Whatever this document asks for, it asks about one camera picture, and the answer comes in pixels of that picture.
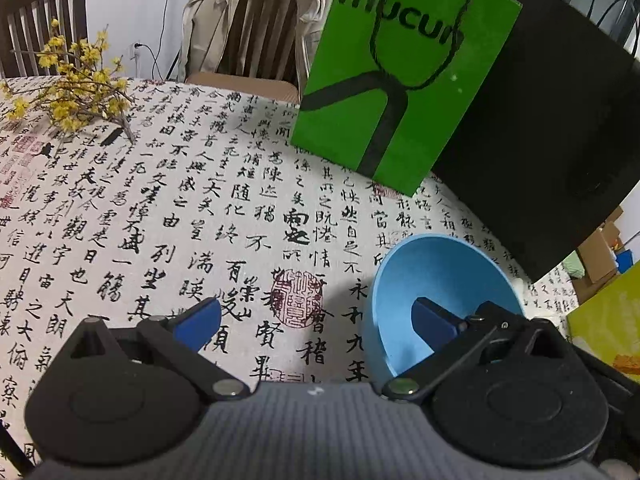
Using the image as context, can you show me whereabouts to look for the black light power cable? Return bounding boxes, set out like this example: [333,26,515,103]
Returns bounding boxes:
[131,0,173,81]

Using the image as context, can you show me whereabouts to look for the calligraphy printed tablecloth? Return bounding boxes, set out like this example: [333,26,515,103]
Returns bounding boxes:
[0,76,581,471]

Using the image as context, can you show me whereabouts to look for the dark wooden chair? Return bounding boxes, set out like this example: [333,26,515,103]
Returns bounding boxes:
[185,0,306,106]
[0,0,87,78]

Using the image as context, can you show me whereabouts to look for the yellow-green snack box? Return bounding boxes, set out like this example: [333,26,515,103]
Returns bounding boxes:
[567,260,640,376]

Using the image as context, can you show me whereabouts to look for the black paper bag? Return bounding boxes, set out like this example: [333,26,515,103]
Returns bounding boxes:
[432,0,640,283]

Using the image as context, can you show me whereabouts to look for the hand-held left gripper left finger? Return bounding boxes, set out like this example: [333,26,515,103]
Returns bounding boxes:
[70,297,251,401]

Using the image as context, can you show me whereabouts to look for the yellow flower branch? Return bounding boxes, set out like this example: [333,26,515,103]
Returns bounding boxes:
[0,19,137,143]

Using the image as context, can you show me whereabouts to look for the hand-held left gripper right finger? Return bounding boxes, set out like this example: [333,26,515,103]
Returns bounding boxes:
[381,297,566,402]

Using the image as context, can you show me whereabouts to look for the green paper bag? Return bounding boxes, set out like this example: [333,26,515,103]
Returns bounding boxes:
[290,0,523,198]

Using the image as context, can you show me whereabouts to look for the chair with beige jacket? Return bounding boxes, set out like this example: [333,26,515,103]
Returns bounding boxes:
[177,0,346,106]

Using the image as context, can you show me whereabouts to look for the blue bowl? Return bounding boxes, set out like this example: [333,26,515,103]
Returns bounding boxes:
[362,232,526,381]

